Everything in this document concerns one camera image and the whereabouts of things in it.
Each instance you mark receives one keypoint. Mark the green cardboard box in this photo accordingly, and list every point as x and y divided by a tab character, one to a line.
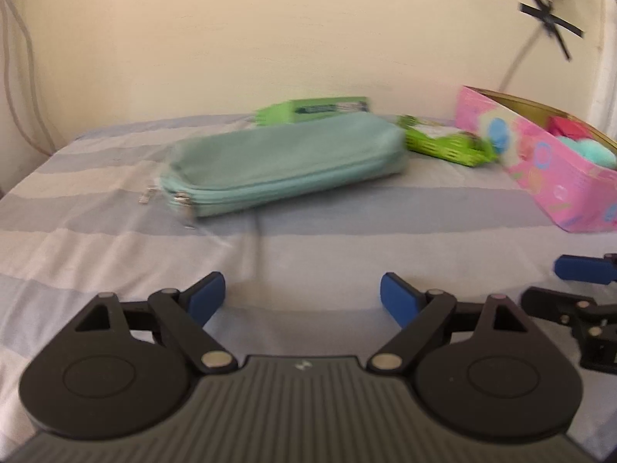
313	108

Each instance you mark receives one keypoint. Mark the teal zipper pencil case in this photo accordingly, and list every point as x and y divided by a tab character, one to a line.
284	166

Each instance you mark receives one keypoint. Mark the green white packet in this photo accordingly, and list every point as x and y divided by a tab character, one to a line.
443	144

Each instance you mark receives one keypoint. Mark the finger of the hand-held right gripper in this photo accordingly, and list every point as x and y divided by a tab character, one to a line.
581	269
569	309

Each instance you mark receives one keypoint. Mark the striped bed sheet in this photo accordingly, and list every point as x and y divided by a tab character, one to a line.
144	260

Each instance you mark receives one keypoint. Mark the pink patterned box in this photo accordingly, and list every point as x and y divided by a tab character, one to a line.
549	178

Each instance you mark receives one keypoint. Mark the black tape cross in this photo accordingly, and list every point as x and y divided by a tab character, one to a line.
549	18

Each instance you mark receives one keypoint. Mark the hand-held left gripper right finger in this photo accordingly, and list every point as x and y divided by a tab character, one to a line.
400	299

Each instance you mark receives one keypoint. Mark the red cigarette box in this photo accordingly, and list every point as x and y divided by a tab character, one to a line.
571	128

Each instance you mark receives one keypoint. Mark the teal plush bear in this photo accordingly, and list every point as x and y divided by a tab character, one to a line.
590	153

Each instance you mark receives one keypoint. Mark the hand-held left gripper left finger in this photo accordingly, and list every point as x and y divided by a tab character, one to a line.
205	296

